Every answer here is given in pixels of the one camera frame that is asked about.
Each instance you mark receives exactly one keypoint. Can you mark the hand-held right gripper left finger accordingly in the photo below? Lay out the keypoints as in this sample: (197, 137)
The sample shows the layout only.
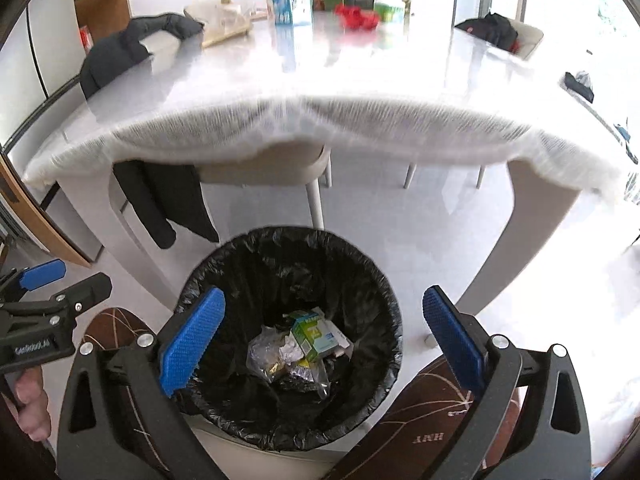
(192, 345)

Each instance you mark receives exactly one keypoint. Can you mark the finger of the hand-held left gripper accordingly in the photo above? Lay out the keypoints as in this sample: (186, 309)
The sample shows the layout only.
(42, 274)
(85, 292)

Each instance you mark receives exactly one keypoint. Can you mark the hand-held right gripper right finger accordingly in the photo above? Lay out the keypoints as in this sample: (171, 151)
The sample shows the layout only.
(452, 340)

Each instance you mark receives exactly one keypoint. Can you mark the clear plastic bag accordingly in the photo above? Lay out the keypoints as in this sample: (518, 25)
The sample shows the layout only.
(265, 355)

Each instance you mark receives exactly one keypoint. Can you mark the black-lined trash bin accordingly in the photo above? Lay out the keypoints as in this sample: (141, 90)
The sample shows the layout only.
(250, 270)

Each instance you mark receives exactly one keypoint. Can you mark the green white medicine box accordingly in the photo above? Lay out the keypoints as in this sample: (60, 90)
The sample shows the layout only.
(310, 332)

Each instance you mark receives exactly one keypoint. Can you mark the person's left hand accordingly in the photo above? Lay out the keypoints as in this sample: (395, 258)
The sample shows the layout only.
(32, 405)

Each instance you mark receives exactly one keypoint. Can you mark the person's left leg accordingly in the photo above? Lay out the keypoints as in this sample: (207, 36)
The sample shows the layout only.
(115, 325)

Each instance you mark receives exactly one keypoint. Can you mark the person's leg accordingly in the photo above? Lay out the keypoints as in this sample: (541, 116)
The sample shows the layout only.
(115, 325)
(415, 425)

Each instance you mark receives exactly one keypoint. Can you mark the person's right leg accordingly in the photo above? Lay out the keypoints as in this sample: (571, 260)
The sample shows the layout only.
(415, 425)

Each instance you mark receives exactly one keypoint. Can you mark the beige dining table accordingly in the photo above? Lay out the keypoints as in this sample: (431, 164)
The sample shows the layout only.
(530, 220)

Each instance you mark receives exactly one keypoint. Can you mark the beige dining chair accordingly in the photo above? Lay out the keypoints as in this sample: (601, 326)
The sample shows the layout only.
(530, 40)
(280, 165)

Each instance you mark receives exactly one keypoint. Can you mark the grey refrigerator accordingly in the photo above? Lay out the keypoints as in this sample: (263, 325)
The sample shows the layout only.
(45, 50)

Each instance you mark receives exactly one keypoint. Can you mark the black jacket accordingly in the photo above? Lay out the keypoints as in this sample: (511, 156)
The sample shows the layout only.
(110, 55)

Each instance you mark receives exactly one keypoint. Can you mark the white dining table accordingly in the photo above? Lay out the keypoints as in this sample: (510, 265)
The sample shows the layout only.
(320, 125)

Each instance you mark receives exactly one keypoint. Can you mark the black cloth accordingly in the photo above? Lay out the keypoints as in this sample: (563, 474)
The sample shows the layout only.
(577, 85)

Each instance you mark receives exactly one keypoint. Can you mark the gold snack bag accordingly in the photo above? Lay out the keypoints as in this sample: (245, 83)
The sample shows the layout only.
(220, 20)

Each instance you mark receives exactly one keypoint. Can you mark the black backpack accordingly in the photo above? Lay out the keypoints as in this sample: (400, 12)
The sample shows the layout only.
(492, 30)

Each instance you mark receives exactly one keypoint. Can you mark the green white medicine bottle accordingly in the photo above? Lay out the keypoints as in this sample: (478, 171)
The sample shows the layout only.
(389, 10)

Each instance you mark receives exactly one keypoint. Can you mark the red crumpled wrapper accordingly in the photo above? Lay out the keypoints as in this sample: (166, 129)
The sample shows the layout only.
(355, 16)

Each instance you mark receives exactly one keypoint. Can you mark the blue white milk carton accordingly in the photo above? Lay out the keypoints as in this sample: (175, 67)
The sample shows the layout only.
(295, 9)

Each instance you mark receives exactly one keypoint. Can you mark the wooden wall cabinet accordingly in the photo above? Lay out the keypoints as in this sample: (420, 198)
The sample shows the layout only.
(105, 15)

